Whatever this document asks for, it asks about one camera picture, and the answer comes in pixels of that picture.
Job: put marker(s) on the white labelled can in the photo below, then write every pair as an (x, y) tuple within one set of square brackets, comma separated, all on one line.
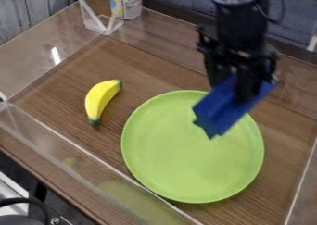
[(130, 8)]

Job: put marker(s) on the yellow toy banana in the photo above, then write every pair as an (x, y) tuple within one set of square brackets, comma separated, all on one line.
[(98, 97)]

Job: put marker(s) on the blue block object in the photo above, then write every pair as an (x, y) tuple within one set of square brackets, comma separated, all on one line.
[(220, 110)]

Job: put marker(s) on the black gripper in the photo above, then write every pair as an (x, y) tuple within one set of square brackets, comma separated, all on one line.
[(254, 65)]

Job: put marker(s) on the green plastic plate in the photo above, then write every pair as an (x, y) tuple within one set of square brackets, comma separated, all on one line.
[(177, 161)]

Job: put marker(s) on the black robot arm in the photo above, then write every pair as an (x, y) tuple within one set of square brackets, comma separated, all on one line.
[(234, 47)]

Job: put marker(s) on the clear acrylic enclosure wall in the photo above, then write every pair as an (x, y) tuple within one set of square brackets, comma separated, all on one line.
[(50, 66)]

